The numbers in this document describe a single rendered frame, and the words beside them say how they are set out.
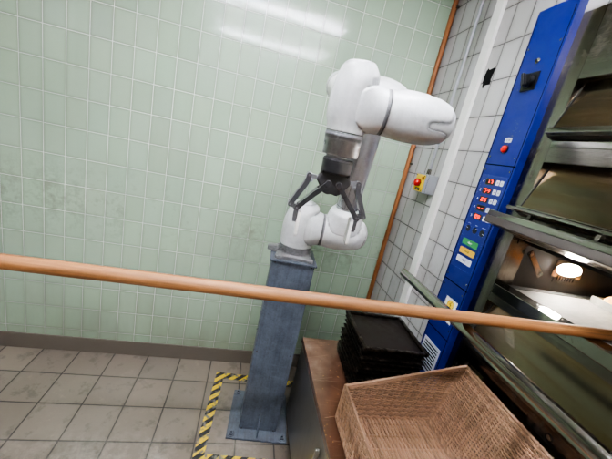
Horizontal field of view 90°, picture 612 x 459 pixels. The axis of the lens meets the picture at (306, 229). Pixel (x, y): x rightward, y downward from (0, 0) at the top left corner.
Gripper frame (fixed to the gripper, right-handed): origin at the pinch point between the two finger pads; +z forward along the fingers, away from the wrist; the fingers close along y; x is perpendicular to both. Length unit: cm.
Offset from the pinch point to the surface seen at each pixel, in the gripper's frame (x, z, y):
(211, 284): 18.4, 8.6, 23.0
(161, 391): -64, 133, 60
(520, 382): 31, 12, -40
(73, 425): -37, 131, 91
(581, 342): 10, 14, -75
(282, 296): 17.5, 9.4, 8.0
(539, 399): 35, 12, -40
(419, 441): -2, 72, -53
